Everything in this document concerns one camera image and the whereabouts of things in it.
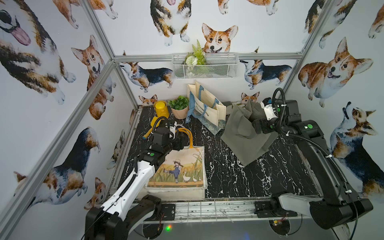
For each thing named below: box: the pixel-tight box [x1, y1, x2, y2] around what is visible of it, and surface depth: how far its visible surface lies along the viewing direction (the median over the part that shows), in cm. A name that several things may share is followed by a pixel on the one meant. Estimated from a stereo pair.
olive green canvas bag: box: [221, 101, 278, 166], surface depth 85 cm
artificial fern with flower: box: [185, 39, 207, 66], surface depth 84 cm
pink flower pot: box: [171, 105, 189, 120], surface depth 107 cm
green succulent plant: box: [168, 95, 190, 110], surface depth 106 cm
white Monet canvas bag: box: [137, 186, 206, 201], surface depth 80 cm
